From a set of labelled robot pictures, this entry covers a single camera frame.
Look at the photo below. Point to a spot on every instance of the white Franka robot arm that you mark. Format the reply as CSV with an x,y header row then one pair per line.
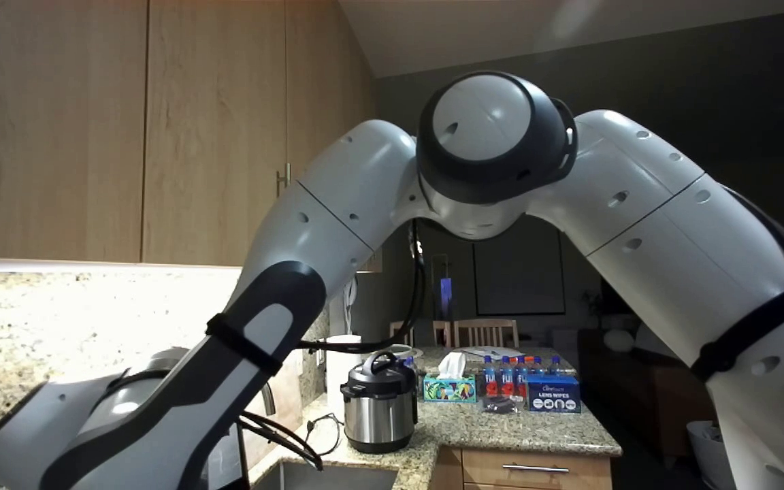
x,y
501,207

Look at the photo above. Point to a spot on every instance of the blue glowing small device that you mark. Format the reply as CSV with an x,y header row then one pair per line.
x,y
447,289

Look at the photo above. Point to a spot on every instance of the wooden dining chair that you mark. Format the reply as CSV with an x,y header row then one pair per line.
x,y
443,334
402,334
488,334

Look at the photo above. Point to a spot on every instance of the white paper towel roll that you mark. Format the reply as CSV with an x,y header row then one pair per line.
x,y
342,372

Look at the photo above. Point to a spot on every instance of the teal tissue box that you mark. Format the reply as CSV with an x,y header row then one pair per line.
x,y
449,387

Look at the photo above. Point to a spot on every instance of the steel pressure cooker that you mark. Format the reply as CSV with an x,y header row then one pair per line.
x,y
379,418

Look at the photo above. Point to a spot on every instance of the red drink bottles pack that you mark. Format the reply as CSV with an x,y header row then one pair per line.
x,y
501,381

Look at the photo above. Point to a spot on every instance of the blue printed box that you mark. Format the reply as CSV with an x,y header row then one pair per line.
x,y
553,399

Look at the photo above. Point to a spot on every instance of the stainless steel sink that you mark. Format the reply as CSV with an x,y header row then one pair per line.
x,y
338,479

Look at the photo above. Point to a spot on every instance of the wooden cabinet drawers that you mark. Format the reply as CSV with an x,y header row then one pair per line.
x,y
482,471

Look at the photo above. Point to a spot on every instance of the round white pillow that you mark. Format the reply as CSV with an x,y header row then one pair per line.
x,y
618,341

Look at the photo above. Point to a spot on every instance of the dark sofa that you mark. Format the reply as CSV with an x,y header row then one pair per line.
x,y
654,409

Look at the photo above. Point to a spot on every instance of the grey wall picture frame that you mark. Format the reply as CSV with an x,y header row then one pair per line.
x,y
519,274

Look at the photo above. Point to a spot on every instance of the wooden upper wall cabinets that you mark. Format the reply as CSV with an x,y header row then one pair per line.
x,y
48,138

